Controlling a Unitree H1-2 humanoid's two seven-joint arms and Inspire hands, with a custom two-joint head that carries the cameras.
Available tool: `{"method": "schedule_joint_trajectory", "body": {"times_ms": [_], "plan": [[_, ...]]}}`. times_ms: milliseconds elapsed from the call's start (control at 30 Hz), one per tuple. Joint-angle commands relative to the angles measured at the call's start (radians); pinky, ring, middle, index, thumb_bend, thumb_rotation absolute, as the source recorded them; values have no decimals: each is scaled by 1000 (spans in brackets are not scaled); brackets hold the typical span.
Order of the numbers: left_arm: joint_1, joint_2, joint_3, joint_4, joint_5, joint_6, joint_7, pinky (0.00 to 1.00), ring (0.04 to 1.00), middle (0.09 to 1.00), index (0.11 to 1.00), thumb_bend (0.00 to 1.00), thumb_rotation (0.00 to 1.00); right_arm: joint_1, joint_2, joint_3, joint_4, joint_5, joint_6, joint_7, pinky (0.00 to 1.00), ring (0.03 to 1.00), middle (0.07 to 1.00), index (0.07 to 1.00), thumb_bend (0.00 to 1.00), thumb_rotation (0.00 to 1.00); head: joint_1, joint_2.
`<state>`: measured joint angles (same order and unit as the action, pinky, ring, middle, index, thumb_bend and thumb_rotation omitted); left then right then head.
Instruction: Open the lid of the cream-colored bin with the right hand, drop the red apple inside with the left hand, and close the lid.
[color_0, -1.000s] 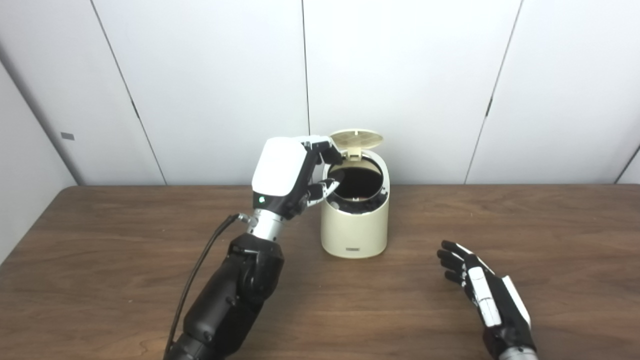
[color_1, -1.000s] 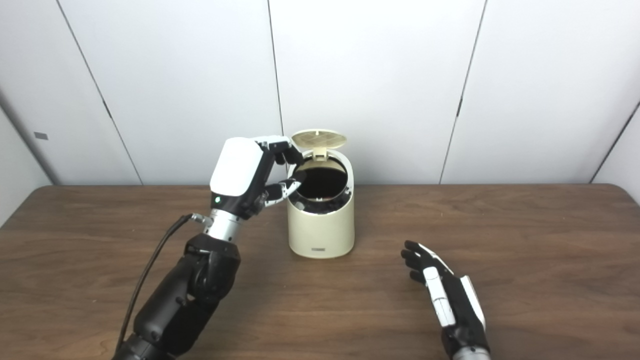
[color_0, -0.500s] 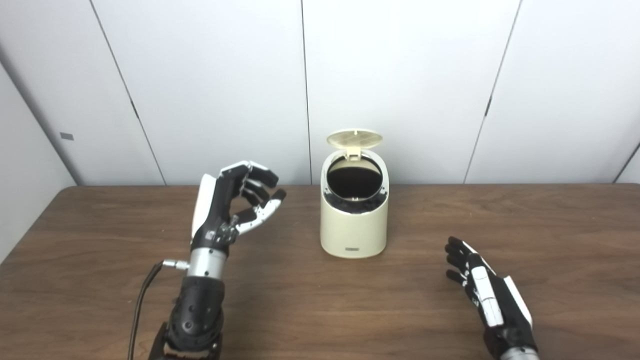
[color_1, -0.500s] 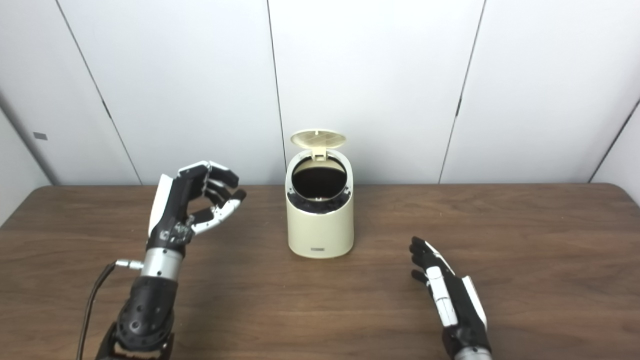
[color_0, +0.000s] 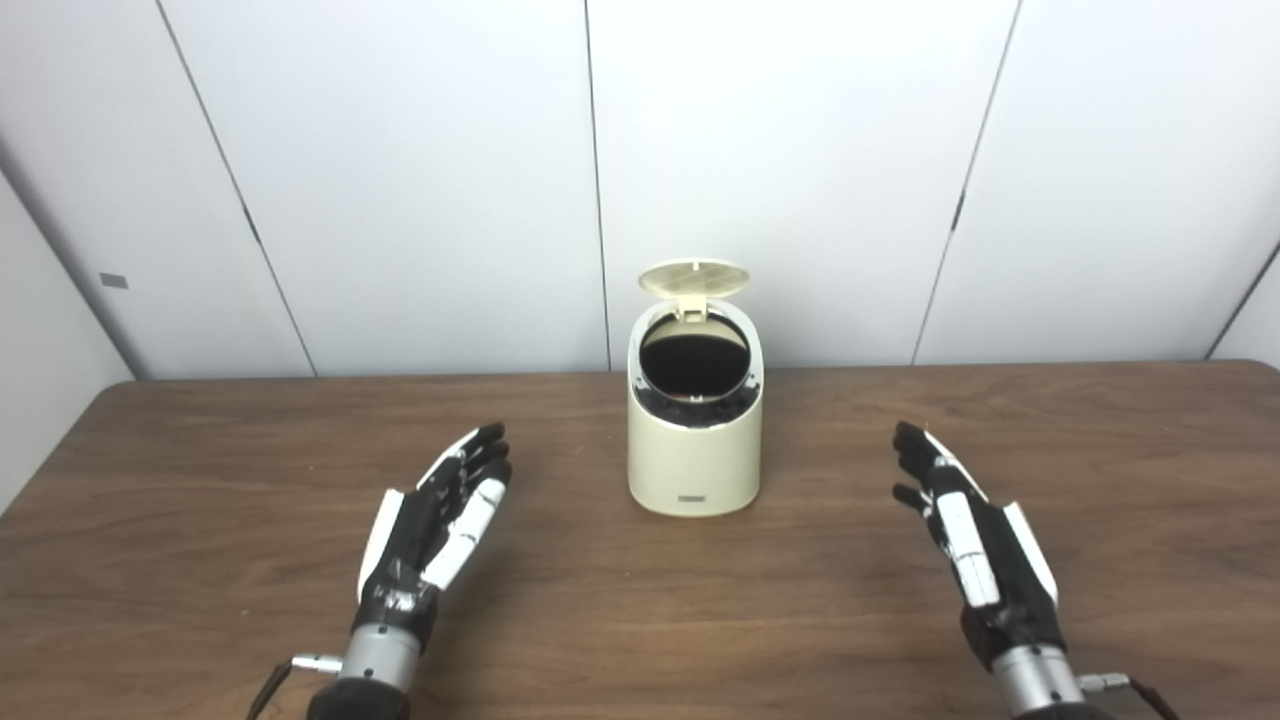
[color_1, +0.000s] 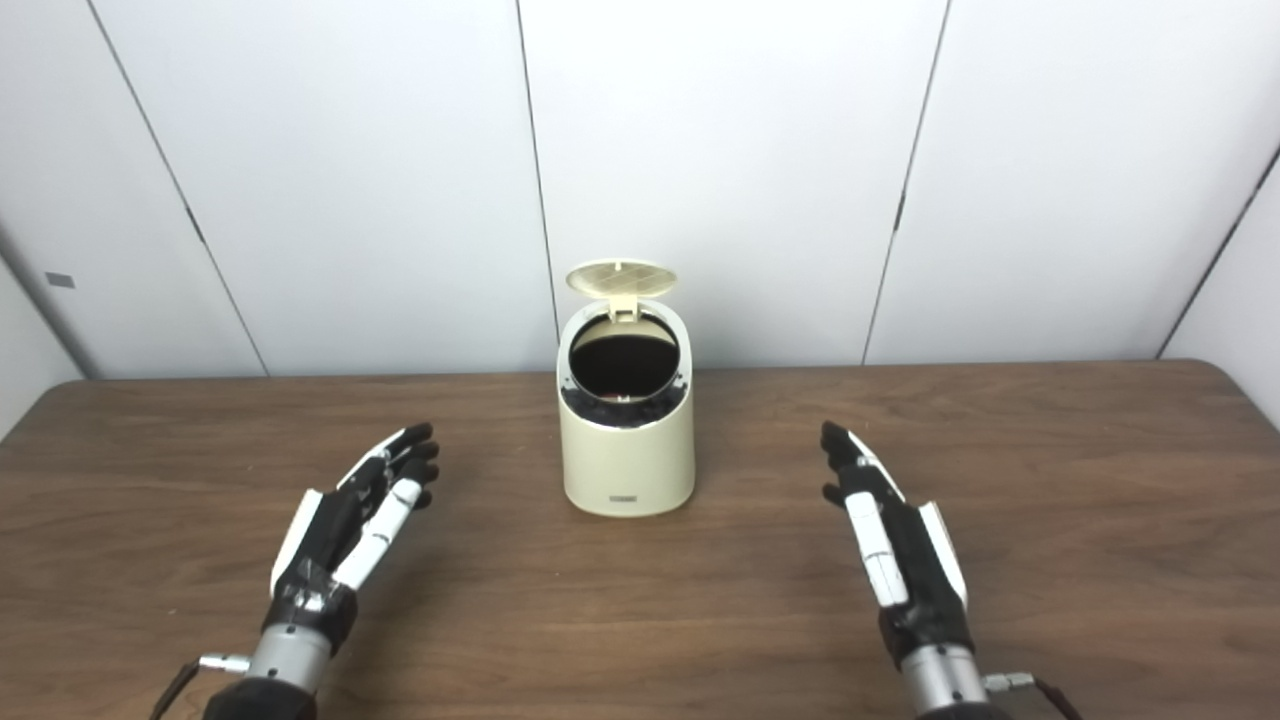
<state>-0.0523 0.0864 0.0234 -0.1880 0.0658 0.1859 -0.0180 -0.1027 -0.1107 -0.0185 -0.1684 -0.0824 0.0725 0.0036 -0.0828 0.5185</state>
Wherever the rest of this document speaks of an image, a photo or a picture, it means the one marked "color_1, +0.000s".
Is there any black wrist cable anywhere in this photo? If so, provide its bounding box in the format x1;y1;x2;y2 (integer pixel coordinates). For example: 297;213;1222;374
150;655;251;720
985;672;1086;720

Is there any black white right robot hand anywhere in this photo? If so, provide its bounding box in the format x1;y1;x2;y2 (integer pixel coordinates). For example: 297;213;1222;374
820;420;976;669

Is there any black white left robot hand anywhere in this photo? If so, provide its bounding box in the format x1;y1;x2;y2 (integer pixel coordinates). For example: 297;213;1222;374
262;422;441;656

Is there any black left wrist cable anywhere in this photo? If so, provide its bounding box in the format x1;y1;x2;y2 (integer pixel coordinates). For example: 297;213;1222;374
150;655;251;720

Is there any black bin liner bag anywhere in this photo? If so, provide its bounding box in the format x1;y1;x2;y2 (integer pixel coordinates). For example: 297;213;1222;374
562;335;691;429

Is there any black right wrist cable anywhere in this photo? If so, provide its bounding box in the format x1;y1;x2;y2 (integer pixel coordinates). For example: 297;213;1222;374
985;672;1086;720

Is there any cream-colored bin body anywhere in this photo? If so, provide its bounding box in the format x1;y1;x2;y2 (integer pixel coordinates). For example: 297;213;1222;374
556;300;696;518

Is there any cream round bin lid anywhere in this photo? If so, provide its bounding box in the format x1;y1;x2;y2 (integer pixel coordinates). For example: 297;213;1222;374
565;260;678;321

